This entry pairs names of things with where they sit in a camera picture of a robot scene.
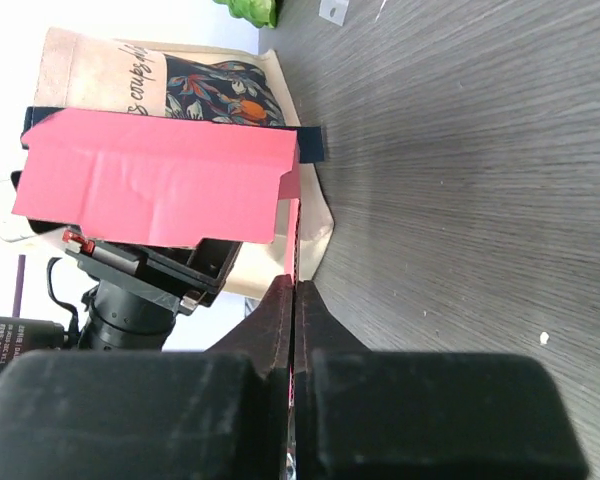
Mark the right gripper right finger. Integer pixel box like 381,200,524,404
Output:
294,281,589,479

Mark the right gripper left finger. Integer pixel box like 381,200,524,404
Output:
0,275,294,479

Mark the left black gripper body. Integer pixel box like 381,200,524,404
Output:
62,229,242,350

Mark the pink paper box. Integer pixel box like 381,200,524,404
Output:
10,107,302,281

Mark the small clear plastic wrapper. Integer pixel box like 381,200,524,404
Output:
319,0,349,26

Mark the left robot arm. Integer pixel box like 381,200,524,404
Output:
0,228,241,373

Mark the beige canvas tote bag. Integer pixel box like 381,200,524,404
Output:
0,27,334,300

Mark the green white item behind bag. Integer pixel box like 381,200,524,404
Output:
214,0,278,29

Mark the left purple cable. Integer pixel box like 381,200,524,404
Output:
12,253,27,317

